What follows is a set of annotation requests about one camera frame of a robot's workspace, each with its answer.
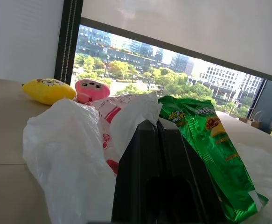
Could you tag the white roller blind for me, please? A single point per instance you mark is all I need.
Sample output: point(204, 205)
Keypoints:
point(184, 30)

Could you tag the green chips bag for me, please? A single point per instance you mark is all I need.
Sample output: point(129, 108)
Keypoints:
point(219, 151)

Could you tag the yellow plush toy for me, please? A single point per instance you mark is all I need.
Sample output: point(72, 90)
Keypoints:
point(47, 89)

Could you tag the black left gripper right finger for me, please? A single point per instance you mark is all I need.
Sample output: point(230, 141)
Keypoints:
point(184, 168)

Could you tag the black window frame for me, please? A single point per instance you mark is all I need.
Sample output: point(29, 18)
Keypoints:
point(68, 35)

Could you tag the white bag with red print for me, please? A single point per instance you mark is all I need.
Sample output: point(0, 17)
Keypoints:
point(107, 121)

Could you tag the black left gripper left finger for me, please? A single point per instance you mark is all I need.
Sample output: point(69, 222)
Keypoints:
point(138, 163)

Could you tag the white translucent plastic bag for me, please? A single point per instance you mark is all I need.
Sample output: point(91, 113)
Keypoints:
point(68, 151)

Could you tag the pink plush toy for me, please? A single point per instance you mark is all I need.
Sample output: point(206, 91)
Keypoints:
point(91, 89)

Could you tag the brown paper bag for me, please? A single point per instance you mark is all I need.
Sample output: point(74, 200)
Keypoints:
point(251, 121)

